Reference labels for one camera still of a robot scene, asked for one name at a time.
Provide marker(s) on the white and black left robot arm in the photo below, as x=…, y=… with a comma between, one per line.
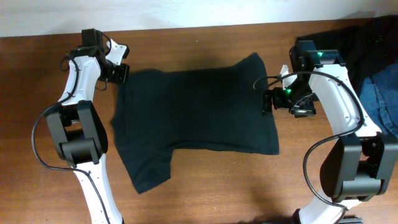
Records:
x=76, y=129

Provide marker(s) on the blue denim jeans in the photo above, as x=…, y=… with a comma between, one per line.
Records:
x=379, y=98

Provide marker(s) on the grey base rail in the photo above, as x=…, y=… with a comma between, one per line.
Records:
x=351, y=220

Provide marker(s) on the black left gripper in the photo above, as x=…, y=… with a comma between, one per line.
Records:
x=122, y=73

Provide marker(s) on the dark green cloth garment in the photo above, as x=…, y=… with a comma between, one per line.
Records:
x=215, y=109

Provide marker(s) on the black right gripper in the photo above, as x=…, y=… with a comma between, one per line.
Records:
x=308, y=109

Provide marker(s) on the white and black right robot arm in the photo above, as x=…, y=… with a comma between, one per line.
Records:
x=361, y=162

